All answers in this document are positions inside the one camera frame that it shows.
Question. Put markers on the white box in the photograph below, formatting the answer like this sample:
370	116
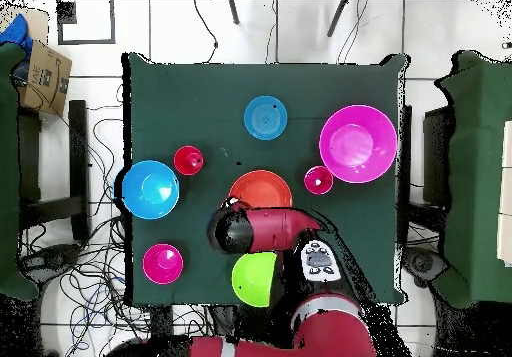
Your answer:
506	173

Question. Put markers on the green bowl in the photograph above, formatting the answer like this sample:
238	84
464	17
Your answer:
252	281

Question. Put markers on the dark green tablecloth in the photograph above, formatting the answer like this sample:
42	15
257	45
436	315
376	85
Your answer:
180	93

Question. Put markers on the large pink bowl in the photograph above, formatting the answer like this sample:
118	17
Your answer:
358	144

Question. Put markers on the grey chair leg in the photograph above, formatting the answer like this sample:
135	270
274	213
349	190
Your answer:
234	11
337	17

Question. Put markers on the orange bowl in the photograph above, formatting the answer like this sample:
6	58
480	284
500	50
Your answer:
262	189

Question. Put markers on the medium blue bowl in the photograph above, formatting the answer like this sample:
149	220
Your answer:
265	118

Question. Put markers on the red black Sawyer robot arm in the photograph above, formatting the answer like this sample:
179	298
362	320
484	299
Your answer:
272	229

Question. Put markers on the red cup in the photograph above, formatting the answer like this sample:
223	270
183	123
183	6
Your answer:
186	161
318	181

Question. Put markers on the large blue bowl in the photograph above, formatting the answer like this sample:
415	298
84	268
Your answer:
150	189

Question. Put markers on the printed cardboard box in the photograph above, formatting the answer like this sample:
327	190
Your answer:
44	77

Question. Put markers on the black metal stand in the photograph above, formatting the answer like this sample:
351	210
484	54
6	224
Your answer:
78	153
436	153

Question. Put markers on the blue bag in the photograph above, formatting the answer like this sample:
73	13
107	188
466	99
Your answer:
16	33

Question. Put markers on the plain cardboard box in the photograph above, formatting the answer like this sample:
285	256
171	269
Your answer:
38	23

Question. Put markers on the small red bowl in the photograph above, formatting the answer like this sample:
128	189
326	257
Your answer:
162	265

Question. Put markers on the green cloth covered table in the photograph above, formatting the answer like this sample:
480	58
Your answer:
476	173
8	173

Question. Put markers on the black pedestal foot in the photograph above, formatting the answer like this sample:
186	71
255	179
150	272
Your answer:
424	263
48	259

